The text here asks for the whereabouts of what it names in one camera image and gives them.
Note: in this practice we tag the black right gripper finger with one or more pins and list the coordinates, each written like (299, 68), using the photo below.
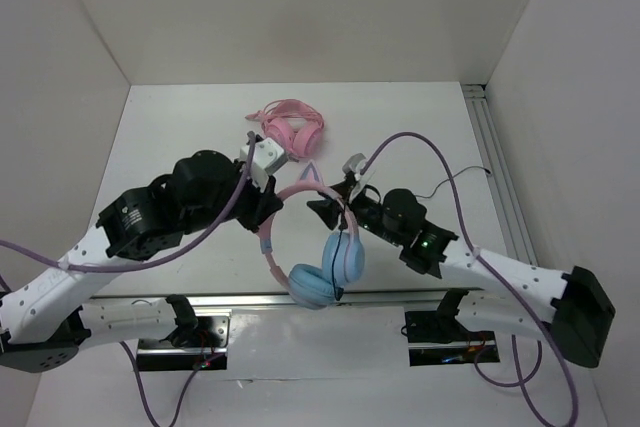
(329, 211)
(345, 187)

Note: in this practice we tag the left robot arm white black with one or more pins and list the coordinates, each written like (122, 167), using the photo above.
(51, 319)

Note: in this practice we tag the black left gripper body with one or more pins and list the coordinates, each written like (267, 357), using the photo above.
(251, 204)

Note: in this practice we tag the left base electronics opening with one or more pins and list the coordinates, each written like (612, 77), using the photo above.
(206, 349)

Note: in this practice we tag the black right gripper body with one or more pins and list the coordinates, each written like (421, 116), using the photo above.
(366, 213)

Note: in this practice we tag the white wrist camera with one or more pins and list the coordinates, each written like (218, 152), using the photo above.
(357, 178)
(267, 159)

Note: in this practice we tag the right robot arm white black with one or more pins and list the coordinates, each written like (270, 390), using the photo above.
(488, 291)

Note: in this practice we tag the aluminium rail right side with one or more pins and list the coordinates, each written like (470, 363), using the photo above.
(510, 215)

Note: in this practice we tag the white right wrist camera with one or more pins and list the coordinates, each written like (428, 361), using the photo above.
(357, 178)

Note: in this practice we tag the aluminium rail front edge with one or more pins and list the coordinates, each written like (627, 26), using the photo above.
(316, 301)

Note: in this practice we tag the pink blue cat-ear headphones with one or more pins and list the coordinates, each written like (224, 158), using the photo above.
(343, 256)

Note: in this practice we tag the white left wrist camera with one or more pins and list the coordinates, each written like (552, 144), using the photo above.
(267, 159)

